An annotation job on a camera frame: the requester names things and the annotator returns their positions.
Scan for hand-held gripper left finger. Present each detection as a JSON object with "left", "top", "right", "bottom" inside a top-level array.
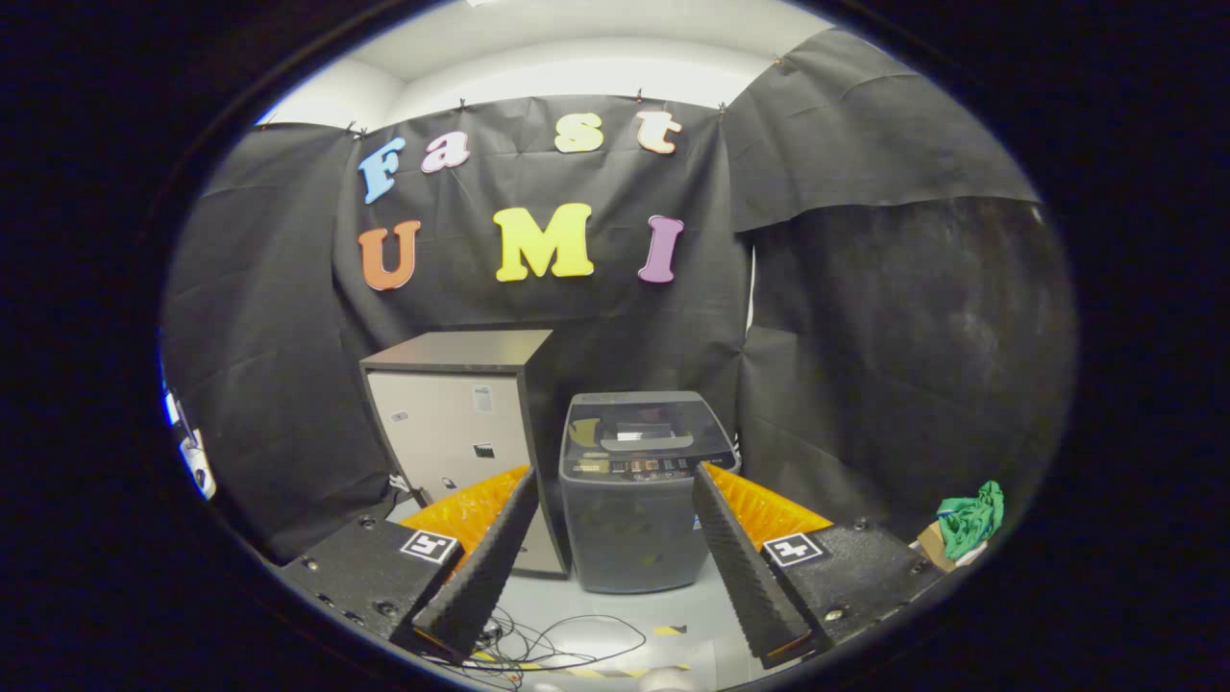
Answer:
[{"left": 279, "top": 465, "right": 541, "bottom": 664}]

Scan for black floor cables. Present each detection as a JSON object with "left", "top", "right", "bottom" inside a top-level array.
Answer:
[{"left": 423, "top": 605, "right": 650, "bottom": 685}]

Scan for green cloth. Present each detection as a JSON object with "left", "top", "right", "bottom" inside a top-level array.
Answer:
[{"left": 937, "top": 481, "right": 1005, "bottom": 561}]

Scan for grey cabinet with dark frame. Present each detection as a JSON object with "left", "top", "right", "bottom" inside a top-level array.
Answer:
[{"left": 358, "top": 329, "right": 570, "bottom": 580}]

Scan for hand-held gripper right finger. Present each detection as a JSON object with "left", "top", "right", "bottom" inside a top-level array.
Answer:
[{"left": 692, "top": 461, "right": 947, "bottom": 669}]

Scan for small cardboard box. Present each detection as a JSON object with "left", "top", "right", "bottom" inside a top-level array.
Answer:
[{"left": 913, "top": 521, "right": 986, "bottom": 573}]

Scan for dark grey washing machine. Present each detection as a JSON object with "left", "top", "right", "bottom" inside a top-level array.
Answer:
[{"left": 559, "top": 390, "right": 739, "bottom": 594}]

